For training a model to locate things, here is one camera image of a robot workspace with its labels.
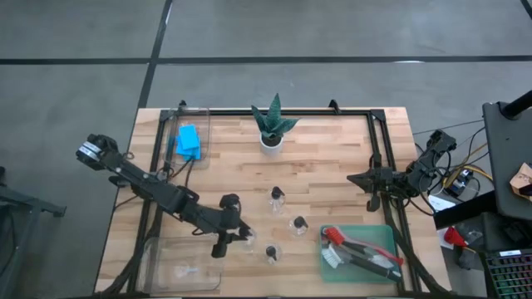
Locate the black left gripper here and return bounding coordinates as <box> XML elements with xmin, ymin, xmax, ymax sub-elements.
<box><xmin>209</xmin><ymin>193</ymin><xmax>252</xmax><ymax>258</ymax></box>

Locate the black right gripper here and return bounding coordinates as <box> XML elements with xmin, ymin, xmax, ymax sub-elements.
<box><xmin>347</xmin><ymin>154</ymin><xmax>411</xmax><ymax>213</ymax></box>

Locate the clear pump soap bottle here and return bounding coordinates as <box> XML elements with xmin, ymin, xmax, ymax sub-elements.
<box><xmin>288</xmin><ymin>215</ymin><xmax>310</xmax><ymax>238</ymax></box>
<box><xmin>262</xmin><ymin>243</ymin><xmax>283</xmax><ymax>265</ymax></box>
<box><xmin>239</xmin><ymin>226</ymin><xmax>259</xmax><ymax>254</ymax></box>
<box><xmin>267</xmin><ymin>185</ymin><xmax>288</xmax><ymax>216</ymax></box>

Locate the red headed dish brush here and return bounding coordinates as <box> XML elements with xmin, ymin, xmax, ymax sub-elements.
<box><xmin>323</xmin><ymin>226</ymin><xmax>377</xmax><ymax>259</ymax></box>

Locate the black handled white dish brush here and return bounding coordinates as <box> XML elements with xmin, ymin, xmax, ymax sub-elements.
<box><xmin>320</xmin><ymin>243</ymin><xmax>403</xmax><ymax>283</ymax></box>

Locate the green plastic tray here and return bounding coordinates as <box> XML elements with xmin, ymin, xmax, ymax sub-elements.
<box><xmin>318</xmin><ymin>224</ymin><xmax>403</xmax><ymax>285</ymax></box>

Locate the wide clear plastic bin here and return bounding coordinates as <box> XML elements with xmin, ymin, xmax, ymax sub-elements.
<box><xmin>138</xmin><ymin>234</ymin><xmax>224</xmax><ymax>294</ymax></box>

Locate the white paper sheet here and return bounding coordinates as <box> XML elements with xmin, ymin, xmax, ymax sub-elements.
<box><xmin>429</xmin><ymin>194</ymin><xmax>458</xmax><ymax>215</ymax></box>

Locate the thin red white brush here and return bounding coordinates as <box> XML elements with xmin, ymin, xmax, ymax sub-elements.
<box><xmin>338</xmin><ymin>232</ymin><xmax>406</xmax><ymax>267</ymax></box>

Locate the snake plant in white pot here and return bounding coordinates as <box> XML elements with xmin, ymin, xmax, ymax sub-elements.
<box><xmin>250</xmin><ymin>92</ymin><xmax>300</xmax><ymax>157</ymax></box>

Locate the blue black power box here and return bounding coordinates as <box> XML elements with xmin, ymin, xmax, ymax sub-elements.
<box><xmin>451</xmin><ymin>169</ymin><xmax>475</xmax><ymax>194</ymax></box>

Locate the red funnel shaped object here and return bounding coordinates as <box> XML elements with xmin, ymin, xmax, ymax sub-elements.
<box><xmin>442</xmin><ymin>226</ymin><xmax>470</xmax><ymax>249</ymax></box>

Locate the narrow clear plastic bin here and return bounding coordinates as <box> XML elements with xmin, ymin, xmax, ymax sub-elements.
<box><xmin>165</xmin><ymin>105</ymin><xmax>212</xmax><ymax>170</ymax></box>

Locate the brown cardboard box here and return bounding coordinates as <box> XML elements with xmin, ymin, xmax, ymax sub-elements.
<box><xmin>509</xmin><ymin>162</ymin><xmax>532</xmax><ymax>203</ymax></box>

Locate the backlit keyboard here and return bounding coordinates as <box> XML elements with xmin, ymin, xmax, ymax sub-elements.
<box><xmin>484</xmin><ymin>248</ymin><xmax>532</xmax><ymax>299</ymax></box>

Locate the grey metal stand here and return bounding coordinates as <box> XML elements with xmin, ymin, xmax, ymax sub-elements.
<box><xmin>0</xmin><ymin>165</ymin><xmax>67</xmax><ymax>299</ymax></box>

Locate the black cable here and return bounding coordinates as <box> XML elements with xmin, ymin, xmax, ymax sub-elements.
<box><xmin>164</xmin><ymin>159</ymin><xmax>196</xmax><ymax>189</ymax></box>

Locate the black metal table frame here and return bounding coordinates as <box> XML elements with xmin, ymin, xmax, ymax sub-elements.
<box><xmin>99</xmin><ymin>99</ymin><xmax>452</xmax><ymax>298</ymax></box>

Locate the yellow cable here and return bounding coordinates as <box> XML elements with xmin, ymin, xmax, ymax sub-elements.
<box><xmin>440</xmin><ymin>164</ymin><xmax>495</xmax><ymax>189</ymax></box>

